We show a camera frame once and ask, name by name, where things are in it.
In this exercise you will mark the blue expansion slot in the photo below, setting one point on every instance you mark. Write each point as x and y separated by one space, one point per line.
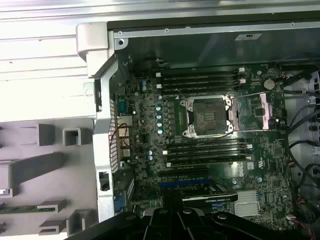
185 184

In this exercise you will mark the silver USB port stack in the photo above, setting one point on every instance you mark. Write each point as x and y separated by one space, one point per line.
124 120

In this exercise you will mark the round coin battery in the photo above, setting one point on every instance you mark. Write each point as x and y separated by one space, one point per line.
269 84

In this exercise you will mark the metal socket cover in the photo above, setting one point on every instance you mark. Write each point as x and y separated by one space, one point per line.
266 110

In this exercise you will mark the green motherboard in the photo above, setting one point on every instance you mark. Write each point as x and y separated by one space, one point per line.
262 155

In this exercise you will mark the green RAM stick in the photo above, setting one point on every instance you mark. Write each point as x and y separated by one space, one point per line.
17 209

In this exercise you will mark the black RAM slot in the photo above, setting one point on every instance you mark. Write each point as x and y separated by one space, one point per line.
207 155
195 74
207 149
195 79
207 161
195 84
195 89
207 143

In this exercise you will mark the CPU socket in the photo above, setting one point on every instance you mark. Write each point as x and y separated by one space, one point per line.
207 117

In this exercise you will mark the grey parts rack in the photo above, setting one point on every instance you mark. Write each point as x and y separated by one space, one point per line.
82 162

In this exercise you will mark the blue serial port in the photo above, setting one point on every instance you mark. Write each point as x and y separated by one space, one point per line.
121 107

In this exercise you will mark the open black PC case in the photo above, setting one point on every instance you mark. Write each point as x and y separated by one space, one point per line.
102 150

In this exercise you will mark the silver metal disk bay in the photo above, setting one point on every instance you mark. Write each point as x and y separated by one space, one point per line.
303 100

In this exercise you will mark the silver chipset heatsink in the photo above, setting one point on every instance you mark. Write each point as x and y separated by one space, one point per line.
246 205

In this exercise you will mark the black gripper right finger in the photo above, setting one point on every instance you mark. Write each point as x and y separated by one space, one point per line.
197 225

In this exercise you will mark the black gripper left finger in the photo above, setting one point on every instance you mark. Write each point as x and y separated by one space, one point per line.
160 225

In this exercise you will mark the black graphics card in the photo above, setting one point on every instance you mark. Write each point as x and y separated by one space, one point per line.
212 192

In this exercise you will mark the blue video port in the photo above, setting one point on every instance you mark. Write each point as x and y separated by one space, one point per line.
119 205

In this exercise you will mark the black expansion slot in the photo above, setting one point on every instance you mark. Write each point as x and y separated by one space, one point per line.
183 172

